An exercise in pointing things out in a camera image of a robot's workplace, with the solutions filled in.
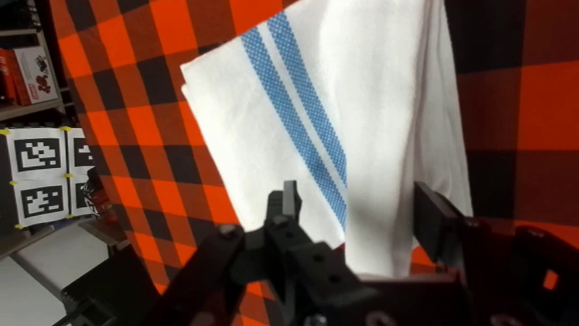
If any fiducial marker cube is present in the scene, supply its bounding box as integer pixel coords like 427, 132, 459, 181
1, 127, 94, 228

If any white towel with blue stripes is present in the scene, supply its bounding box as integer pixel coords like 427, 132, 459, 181
181, 0, 472, 277

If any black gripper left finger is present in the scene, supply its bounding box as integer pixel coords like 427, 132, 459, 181
266, 181, 302, 235

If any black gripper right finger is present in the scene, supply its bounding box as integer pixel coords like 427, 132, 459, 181
412, 181, 481, 270

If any orange black checkered tablecloth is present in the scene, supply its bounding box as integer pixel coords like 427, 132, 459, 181
50, 0, 579, 326

